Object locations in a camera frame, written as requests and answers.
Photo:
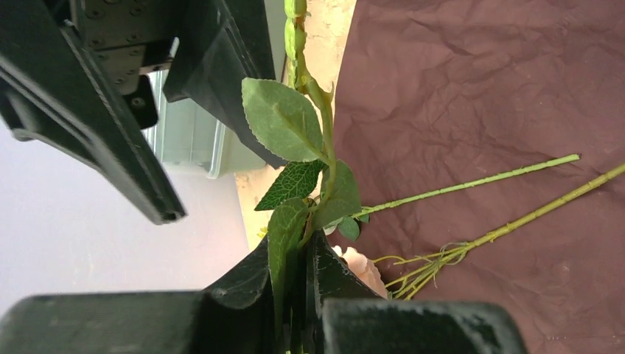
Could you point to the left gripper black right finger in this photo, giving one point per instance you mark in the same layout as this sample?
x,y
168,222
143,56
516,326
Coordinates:
x,y
343,315

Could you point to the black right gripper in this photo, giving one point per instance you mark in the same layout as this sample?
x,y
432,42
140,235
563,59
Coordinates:
x,y
91,103

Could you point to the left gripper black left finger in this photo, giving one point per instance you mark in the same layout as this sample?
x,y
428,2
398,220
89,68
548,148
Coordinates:
x,y
233,315

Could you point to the yellow fake flower stem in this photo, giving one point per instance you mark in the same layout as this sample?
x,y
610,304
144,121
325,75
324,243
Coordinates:
x,y
453,253

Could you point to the pink fake rose stem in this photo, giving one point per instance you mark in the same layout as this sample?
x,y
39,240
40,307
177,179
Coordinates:
x,y
463,212

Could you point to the peach fake rose stem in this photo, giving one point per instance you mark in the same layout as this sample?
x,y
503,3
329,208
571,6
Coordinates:
x,y
294,121

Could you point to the dark red wrapping paper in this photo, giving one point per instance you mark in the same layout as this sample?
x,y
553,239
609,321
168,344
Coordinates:
x,y
437,93

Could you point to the green plastic toolbox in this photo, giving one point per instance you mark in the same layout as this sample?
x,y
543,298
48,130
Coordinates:
x,y
188,139

